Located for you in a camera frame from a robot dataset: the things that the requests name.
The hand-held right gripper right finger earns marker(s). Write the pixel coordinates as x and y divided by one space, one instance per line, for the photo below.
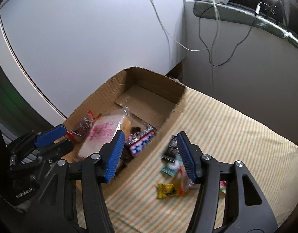
187 157

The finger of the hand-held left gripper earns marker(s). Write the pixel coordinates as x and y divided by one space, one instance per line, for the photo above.
61 149
50 136

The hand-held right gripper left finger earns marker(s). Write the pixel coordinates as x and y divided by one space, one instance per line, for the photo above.
113 155

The small dark snack packet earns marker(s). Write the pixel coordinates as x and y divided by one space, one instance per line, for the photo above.
172 148

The bread packet with pink print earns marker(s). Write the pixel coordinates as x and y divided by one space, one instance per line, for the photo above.
100 133

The dark chocolate bar wrapper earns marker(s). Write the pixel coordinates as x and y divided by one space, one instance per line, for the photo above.
141 143

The red-topped bag of dark snacks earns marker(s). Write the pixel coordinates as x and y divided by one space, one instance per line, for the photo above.
82 126

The cardboard box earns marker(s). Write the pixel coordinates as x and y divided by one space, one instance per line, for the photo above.
144 94

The clear bag of red snacks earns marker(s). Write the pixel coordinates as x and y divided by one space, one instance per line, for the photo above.
182 179

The dark wrapped candy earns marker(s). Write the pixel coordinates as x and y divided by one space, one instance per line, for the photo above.
126 159

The green snack packet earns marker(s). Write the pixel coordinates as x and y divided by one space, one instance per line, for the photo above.
169 170

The yellow candy packet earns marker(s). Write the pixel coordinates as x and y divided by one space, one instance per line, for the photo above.
169 190

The striped blanket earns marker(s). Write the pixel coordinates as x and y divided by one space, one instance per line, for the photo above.
224 131

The small red and green candy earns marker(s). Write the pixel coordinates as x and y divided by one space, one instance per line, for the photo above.
223 187

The white cabinet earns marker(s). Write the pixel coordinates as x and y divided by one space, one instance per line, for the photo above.
78 41

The grey windowsill mat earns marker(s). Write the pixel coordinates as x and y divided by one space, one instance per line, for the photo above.
236 14

